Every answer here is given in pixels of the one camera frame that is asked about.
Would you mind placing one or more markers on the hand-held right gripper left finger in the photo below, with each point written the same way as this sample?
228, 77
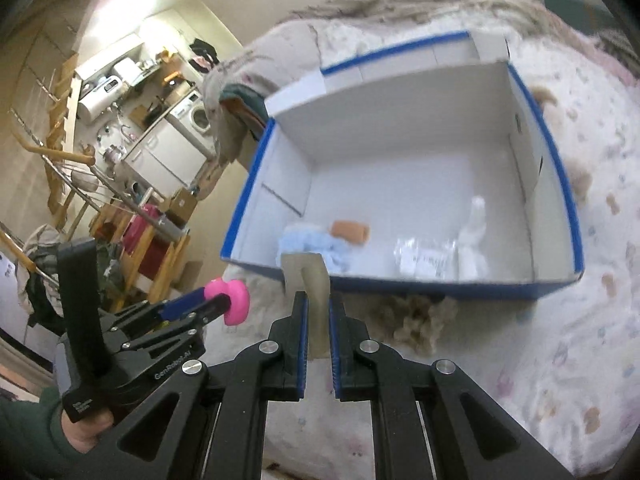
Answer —
300, 350

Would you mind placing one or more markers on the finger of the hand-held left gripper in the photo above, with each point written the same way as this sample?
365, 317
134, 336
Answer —
212, 307
185, 304

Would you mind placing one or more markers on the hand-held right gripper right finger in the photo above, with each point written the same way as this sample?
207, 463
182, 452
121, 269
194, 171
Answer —
336, 350

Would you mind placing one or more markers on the pink rubber duck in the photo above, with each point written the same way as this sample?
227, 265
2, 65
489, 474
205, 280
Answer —
235, 300

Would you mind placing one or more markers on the beige card piece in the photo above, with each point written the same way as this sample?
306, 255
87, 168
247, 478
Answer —
316, 310

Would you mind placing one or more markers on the light blue fluffy cloth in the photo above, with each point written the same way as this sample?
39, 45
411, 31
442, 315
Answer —
310, 242

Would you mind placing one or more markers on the small orange soft toy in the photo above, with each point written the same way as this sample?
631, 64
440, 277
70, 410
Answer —
352, 231

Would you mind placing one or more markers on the clear plastic packet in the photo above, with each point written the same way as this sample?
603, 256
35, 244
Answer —
425, 260

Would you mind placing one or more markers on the blue cardboard box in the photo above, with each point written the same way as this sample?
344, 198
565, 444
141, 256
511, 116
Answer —
425, 175

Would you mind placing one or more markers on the person's left forearm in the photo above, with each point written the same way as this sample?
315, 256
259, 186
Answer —
30, 435

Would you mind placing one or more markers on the person's left hand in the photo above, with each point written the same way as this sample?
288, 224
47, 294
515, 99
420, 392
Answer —
82, 435

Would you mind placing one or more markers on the yellow wooden rack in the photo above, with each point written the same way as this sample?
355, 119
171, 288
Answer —
170, 265

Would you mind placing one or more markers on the grey green hanging clothes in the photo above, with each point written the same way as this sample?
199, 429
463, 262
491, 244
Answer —
42, 270

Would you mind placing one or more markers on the red bag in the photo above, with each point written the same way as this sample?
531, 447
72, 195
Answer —
142, 237

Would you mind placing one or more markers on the beige fluffy cloth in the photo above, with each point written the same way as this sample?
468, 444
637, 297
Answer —
420, 325

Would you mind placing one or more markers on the brown cardboard box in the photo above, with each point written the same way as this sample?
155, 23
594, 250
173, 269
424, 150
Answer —
182, 206

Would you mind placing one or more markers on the metal drying rack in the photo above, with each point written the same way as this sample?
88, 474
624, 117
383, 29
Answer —
100, 180

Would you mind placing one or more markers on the white floor cabinet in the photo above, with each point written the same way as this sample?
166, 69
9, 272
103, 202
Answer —
160, 155

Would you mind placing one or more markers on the white washing machine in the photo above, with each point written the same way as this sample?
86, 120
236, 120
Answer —
195, 117

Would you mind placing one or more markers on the dark teal cloth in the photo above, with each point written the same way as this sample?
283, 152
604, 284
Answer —
245, 102

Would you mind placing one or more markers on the white water heater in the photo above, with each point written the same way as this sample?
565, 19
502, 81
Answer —
97, 100

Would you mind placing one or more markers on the white cylinder appliance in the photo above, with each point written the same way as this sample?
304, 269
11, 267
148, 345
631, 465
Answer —
126, 71

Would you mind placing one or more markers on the dark hanging clothes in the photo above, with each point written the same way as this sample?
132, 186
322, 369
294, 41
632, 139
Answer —
204, 52

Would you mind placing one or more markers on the beige patterned quilt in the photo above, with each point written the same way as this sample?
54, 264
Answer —
400, 0

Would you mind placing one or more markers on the pink blanket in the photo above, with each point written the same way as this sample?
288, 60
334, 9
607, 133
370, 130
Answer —
600, 55

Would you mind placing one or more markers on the teal headboard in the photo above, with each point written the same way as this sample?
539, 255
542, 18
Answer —
575, 10

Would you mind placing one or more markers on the wooden wall shelf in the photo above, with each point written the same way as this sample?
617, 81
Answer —
62, 125

